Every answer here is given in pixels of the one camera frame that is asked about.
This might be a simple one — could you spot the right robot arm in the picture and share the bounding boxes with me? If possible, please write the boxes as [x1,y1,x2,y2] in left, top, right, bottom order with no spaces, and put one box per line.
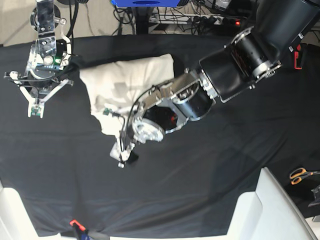
[4,0,74,118]

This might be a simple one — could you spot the blue plastic box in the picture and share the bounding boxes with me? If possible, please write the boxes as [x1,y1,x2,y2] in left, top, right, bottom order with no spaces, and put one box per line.
[110,0,180,8]

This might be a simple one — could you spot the white cotton T-shirt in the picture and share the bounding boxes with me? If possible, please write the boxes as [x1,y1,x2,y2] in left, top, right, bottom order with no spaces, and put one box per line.
[79,52,175,161]

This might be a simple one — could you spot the orange black clamp right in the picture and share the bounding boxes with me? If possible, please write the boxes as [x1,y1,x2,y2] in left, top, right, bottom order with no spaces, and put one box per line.
[294,44,303,70]

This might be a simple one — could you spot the orange clamp bottom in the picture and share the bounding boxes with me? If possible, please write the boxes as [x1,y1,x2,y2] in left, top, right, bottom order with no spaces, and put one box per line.
[69,219,86,232]

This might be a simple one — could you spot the black device at edge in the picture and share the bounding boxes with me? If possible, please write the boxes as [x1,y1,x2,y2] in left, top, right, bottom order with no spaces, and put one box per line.
[308,185,320,208]

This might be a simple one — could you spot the orange handled scissors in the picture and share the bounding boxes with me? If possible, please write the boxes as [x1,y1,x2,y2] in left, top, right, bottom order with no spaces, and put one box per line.
[289,167,320,185]

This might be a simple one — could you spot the white power strip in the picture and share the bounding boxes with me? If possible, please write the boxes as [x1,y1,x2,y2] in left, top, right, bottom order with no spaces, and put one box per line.
[149,13,224,25]

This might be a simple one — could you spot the black power strip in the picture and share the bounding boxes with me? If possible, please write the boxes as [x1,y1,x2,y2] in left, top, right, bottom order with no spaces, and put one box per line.
[222,16,246,28]

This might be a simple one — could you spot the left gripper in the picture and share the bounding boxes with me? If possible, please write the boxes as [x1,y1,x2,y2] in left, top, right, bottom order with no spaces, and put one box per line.
[103,108,139,168]

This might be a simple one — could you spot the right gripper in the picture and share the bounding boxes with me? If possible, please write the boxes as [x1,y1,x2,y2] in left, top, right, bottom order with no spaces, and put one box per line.
[3,71,74,118]

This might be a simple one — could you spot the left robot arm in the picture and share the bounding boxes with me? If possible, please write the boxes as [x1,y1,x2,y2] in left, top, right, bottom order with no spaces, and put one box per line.
[109,0,320,168]

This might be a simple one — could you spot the black table cloth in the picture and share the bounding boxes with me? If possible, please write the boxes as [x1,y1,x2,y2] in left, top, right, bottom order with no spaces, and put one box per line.
[0,45,320,238]

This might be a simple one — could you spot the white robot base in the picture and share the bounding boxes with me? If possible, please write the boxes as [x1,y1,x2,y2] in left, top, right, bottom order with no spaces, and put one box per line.
[109,166,320,240]
[0,185,61,240]

